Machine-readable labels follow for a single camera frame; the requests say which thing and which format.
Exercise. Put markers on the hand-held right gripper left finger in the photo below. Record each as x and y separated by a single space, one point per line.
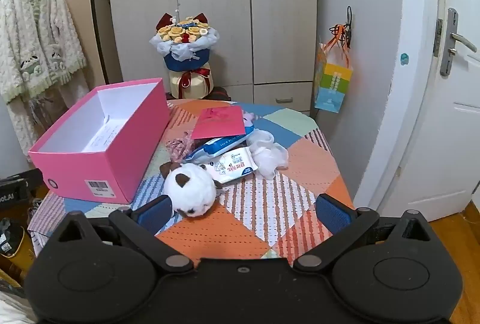
155 213

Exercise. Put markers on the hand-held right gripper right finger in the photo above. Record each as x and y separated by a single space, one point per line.
332 213

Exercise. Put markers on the white plush cat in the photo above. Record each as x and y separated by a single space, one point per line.
191 189

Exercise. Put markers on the pink floral cloth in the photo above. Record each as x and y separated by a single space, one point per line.
178 148

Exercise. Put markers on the pink cardboard box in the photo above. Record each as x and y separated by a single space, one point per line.
112 159

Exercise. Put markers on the white mesh cloth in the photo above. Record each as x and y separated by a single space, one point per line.
270 155

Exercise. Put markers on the blue wet wipes pack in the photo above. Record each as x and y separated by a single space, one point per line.
213 148

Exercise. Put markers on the white wet wipes pack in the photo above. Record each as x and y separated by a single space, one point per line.
236 163

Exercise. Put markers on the pink paper card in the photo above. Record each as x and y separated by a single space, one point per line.
219 121

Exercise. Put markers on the purple plush toy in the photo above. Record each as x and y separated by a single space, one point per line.
248 118

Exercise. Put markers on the grey shoe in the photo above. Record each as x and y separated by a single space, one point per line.
34 208

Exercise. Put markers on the colourful gift bag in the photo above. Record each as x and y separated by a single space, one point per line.
332 84

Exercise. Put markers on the black box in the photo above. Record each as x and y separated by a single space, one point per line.
15 193

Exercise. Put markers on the black yellow shoe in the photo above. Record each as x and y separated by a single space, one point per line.
11 238

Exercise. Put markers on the white door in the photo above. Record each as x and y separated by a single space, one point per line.
450 121

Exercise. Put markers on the flower bouquet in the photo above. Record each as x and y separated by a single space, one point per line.
183 46

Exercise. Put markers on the light bedding cloth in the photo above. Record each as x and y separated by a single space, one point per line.
15 309

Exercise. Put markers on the round teal sticker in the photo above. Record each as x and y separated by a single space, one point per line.
404 58

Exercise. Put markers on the white fluffy cardigan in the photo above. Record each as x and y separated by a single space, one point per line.
37 46

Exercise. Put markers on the grey wardrobe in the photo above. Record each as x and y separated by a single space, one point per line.
225 9

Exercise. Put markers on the wall hook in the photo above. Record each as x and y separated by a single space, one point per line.
349 15

